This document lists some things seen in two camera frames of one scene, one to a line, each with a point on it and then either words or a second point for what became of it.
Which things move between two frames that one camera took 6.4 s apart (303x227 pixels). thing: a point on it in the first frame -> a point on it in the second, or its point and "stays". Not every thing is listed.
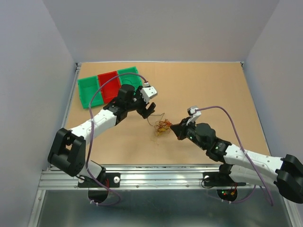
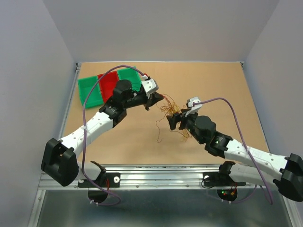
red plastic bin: [110, 89] stays
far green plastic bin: [135, 80] stays
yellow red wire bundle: [162, 126] -> [170, 108]
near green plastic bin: [88, 87] stays
